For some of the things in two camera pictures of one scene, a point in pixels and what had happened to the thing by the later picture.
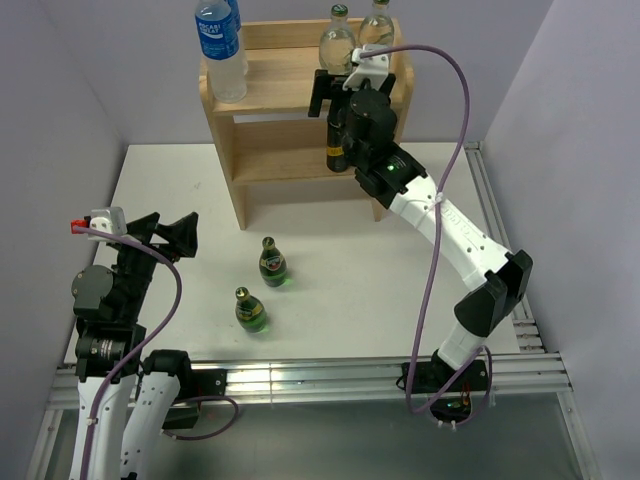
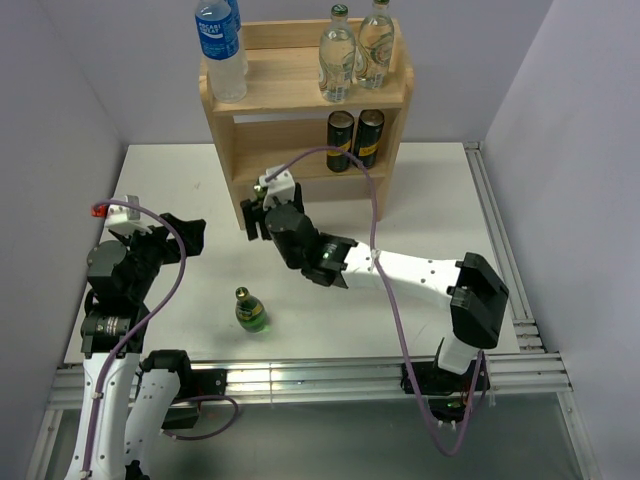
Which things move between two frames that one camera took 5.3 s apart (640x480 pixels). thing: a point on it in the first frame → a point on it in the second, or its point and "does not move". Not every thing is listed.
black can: x=336 y=157 does not move
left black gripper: x=180 y=234 does not move
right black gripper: x=327 y=87 → x=254 y=212
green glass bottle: x=272 y=264 → x=260 y=191
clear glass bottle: x=337 y=43 does not move
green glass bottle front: x=249 y=311 does not move
